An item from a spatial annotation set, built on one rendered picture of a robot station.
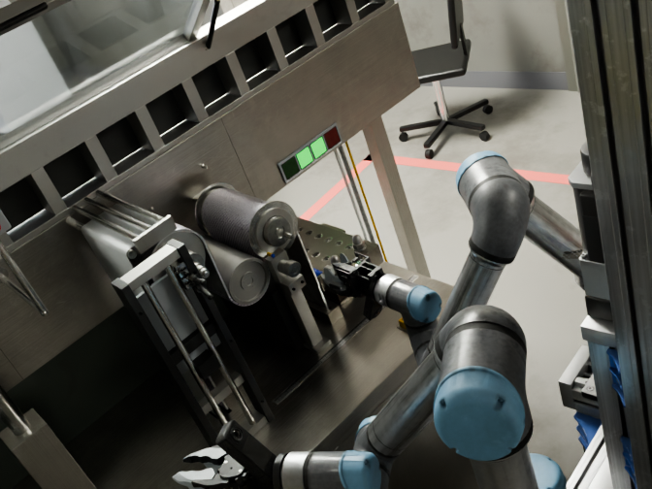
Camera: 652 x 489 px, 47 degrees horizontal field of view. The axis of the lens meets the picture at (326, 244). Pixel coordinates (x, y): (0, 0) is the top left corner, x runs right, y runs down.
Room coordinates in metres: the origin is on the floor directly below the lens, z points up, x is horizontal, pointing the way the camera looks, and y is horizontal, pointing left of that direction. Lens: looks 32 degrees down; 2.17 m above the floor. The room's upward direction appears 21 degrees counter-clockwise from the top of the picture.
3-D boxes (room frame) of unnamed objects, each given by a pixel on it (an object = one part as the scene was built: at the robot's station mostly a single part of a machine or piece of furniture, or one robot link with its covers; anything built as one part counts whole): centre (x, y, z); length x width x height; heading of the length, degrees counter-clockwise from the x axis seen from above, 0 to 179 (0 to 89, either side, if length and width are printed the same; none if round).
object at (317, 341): (1.57, 0.12, 1.05); 0.06 x 0.05 x 0.31; 31
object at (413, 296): (1.33, -0.14, 1.11); 0.11 x 0.08 x 0.09; 31
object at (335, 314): (1.76, 0.12, 0.92); 0.28 x 0.04 x 0.04; 31
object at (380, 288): (1.40, -0.10, 1.11); 0.08 x 0.05 x 0.08; 121
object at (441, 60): (4.15, -0.97, 0.48); 0.61 x 0.61 x 0.96
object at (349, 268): (1.47, -0.06, 1.12); 0.12 x 0.08 x 0.09; 31
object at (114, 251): (1.59, 0.48, 1.17); 0.34 x 0.05 x 0.54; 31
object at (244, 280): (1.67, 0.27, 1.17); 0.26 x 0.12 x 0.12; 31
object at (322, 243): (1.86, 0.04, 1.00); 0.40 x 0.16 x 0.06; 31
